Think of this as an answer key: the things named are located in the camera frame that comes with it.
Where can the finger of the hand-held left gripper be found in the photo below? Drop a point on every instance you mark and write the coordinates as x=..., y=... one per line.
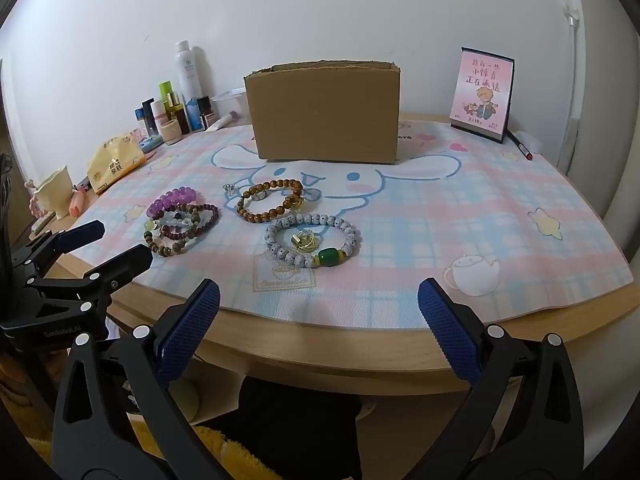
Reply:
x=125, y=262
x=85, y=232

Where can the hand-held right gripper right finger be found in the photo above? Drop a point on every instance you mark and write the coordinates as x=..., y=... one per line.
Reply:
x=450, y=330

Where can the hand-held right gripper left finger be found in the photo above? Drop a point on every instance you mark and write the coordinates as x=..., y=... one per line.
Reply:
x=190, y=330

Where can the brown cardboard box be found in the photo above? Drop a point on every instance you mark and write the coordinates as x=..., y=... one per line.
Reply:
x=325, y=120

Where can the pink toy figure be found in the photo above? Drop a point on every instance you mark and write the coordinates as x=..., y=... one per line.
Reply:
x=78, y=202

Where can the cream ceramic cup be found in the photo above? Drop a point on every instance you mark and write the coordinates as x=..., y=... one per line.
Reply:
x=52, y=192

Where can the yellow tissue packet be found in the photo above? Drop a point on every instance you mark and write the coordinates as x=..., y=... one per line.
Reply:
x=115, y=162

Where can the teal small box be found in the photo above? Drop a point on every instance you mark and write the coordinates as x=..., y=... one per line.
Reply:
x=151, y=144

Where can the pastel plaid cartoon desk mat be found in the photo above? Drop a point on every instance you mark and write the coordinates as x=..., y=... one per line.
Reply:
x=425, y=220

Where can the black cosmetic bottle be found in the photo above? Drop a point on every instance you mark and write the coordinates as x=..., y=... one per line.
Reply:
x=148, y=117

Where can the beige jar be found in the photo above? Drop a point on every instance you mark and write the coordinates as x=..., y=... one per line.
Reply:
x=170, y=132

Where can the white pink bottle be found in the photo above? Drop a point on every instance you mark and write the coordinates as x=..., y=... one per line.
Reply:
x=159, y=117

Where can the yellow fuzzy garment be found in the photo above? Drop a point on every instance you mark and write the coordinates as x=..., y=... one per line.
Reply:
x=235, y=460

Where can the yellow oil bottle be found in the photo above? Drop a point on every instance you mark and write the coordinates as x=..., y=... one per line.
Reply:
x=176, y=115

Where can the blue label bottle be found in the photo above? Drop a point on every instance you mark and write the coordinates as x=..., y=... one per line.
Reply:
x=194, y=115

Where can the green cap bottle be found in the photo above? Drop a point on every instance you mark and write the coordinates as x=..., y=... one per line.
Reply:
x=166, y=91

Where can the dark brown glass bottle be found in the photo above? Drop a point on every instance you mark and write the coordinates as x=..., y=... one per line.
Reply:
x=206, y=112

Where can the white cosmetic tube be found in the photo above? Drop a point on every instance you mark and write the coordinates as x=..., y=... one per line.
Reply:
x=222, y=122

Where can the tall white spray bottle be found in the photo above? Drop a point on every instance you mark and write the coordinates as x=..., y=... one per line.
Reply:
x=186, y=70

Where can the white plastic container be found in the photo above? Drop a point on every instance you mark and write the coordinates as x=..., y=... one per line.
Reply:
x=230, y=102

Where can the red black pen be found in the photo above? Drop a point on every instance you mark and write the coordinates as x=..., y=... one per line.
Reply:
x=522, y=149

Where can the pink desk calendar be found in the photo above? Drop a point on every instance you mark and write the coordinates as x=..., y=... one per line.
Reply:
x=480, y=95

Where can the white wall hook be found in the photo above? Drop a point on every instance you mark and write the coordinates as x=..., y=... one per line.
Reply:
x=572, y=12

